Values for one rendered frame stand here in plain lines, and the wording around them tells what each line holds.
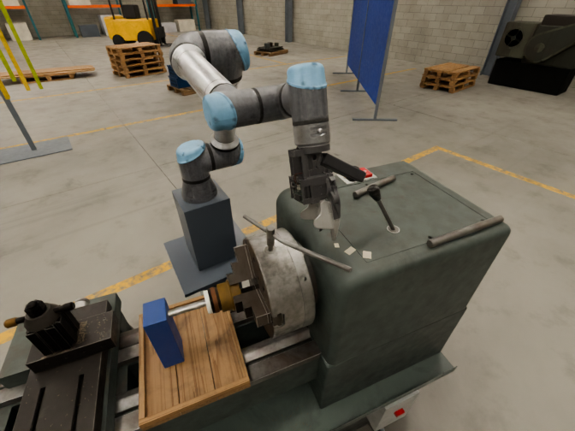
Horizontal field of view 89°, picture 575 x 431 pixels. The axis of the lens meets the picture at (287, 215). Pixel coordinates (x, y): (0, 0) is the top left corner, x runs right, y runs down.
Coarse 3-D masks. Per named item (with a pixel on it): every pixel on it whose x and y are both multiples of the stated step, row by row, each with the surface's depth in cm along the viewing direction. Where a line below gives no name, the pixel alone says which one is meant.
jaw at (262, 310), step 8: (240, 296) 84; (248, 296) 84; (256, 296) 84; (240, 304) 83; (248, 304) 81; (256, 304) 81; (264, 304) 81; (248, 312) 81; (256, 312) 78; (264, 312) 78; (256, 320) 78; (264, 320) 78; (272, 320) 78; (280, 320) 79
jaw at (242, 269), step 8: (240, 248) 88; (240, 256) 88; (248, 256) 88; (232, 264) 87; (240, 264) 87; (248, 264) 88; (240, 272) 87; (248, 272) 88; (232, 280) 86; (240, 280) 87
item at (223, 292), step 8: (208, 288) 86; (216, 288) 85; (224, 288) 84; (232, 288) 86; (216, 296) 83; (224, 296) 83; (232, 296) 83; (216, 304) 83; (224, 304) 83; (232, 304) 84; (216, 312) 84
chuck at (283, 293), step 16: (256, 240) 84; (256, 256) 79; (272, 256) 79; (288, 256) 80; (256, 272) 85; (272, 272) 77; (288, 272) 78; (272, 288) 76; (288, 288) 77; (272, 304) 75; (288, 304) 77; (288, 320) 79; (272, 336) 84
